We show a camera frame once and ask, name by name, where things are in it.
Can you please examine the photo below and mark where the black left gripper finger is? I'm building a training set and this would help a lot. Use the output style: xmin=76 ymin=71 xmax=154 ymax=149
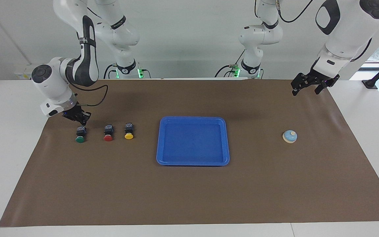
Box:
xmin=314 ymin=82 xmax=329 ymax=95
xmin=291 ymin=73 xmax=307 ymax=96

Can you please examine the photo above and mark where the green push button switch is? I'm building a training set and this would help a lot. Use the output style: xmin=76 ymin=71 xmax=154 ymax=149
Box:
xmin=75 ymin=126 xmax=87 ymax=144

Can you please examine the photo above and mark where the red push button switch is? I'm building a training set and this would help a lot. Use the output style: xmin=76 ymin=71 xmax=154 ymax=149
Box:
xmin=104 ymin=124 xmax=114 ymax=142

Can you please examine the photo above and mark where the yellow push button switch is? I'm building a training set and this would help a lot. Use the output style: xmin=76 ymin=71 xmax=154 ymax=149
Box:
xmin=124 ymin=123 xmax=135 ymax=140

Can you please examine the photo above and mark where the light blue desk bell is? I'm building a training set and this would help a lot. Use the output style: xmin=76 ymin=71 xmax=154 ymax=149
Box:
xmin=282 ymin=130 xmax=298 ymax=144

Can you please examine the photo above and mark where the blue plastic tray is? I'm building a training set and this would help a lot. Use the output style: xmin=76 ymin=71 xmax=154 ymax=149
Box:
xmin=156 ymin=116 xmax=230 ymax=167

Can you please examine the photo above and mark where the brown table mat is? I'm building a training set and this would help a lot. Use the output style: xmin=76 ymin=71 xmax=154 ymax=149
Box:
xmin=0 ymin=79 xmax=379 ymax=227

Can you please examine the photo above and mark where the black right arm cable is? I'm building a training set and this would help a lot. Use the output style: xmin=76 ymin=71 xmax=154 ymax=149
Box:
xmin=68 ymin=81 xmax=108 ymax=107

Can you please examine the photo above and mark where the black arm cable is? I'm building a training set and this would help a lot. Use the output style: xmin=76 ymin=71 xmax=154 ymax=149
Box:
xmin=68 ymin=81 xmax=108 ymax=107
xmin=277 ymin=0 xmax=315 ymax=23

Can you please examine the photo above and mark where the black base cable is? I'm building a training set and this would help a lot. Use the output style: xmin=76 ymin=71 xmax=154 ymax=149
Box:
xmin=215 ymin=49 xmax=246 ymax=78
xmin=103 ymin=64 xmax=117 ymax=79

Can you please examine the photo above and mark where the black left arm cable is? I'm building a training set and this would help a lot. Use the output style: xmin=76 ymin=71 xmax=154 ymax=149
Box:
xmin=277 ymin=0 xmax=315 ymax=23

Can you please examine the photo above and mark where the white wall socket box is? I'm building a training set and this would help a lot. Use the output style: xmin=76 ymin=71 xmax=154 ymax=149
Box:
xmin=14 ymin=64 xmax=34 ymax=80

